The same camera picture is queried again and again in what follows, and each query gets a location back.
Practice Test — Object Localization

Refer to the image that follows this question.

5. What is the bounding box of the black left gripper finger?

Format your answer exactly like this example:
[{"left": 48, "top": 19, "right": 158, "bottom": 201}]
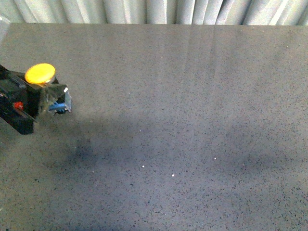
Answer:
[{"left": 27, "top": 83, "right": 67, "bottom": 120}]

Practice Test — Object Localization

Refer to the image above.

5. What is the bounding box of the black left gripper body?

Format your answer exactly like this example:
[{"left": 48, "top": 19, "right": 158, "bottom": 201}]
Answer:
[{"left": 0, "top": 66, "right": 40, "bottom": 135}]

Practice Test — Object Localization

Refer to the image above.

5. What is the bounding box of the yellow push button switch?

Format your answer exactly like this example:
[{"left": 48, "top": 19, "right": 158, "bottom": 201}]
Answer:
[{"left": 25, "top": 63, "right": 73, "bottom": 115}]

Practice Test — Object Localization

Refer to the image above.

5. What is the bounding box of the white pleated curtain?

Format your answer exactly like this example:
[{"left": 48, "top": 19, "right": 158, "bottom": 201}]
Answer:
[{"left": 0, "top": 0, "right": 308, "bottom": 26}]

